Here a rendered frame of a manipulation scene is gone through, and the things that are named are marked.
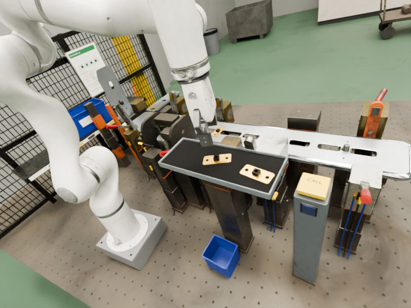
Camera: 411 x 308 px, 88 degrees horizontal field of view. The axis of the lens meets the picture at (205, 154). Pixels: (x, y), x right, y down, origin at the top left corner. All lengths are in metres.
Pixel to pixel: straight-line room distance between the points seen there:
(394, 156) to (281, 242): 0.49
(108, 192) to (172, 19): 0.66
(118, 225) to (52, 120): 0.47
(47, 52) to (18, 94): 0.14
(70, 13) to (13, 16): 0.14
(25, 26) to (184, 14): 0.37
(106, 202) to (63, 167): 0.21
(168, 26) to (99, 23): 0.14
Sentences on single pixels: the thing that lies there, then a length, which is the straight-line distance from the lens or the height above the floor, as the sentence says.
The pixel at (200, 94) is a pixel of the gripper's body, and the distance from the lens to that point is 0.47.
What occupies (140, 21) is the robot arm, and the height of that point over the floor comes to 1.53.
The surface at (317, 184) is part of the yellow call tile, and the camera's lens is 0.54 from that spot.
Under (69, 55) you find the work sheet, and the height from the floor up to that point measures 1.43.
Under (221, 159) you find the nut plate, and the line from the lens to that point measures 0.62.
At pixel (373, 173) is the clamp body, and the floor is 1.06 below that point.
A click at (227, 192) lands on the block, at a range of 0.65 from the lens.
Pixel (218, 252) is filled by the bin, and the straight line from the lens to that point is 0.98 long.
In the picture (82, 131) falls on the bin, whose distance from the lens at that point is 1.53.
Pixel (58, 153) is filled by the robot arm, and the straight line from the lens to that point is 0.78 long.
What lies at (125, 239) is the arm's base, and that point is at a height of 0.82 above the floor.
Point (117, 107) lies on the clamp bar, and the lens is 1.18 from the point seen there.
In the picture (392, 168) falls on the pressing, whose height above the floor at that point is 1.00.
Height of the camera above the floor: 1.56
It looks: 37 degrees down
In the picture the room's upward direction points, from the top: 18 degrees counter-clockwise
